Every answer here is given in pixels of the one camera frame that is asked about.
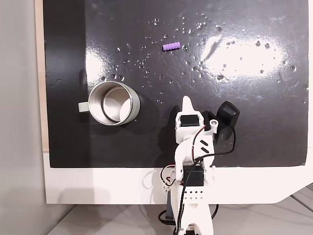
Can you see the light wooden board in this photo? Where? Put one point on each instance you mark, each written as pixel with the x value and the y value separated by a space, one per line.
pixel 39 73

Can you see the black glossy table mat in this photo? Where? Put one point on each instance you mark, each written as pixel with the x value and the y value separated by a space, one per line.
pixel 122 137

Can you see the grey steel mug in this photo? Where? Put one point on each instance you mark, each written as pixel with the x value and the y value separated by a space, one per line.
pixel 113 104

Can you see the purple ribbed pen grip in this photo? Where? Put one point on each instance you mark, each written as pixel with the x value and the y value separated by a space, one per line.
pixel 171 46

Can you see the black camera box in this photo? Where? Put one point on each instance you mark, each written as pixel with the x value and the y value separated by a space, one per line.
pixel 228 115

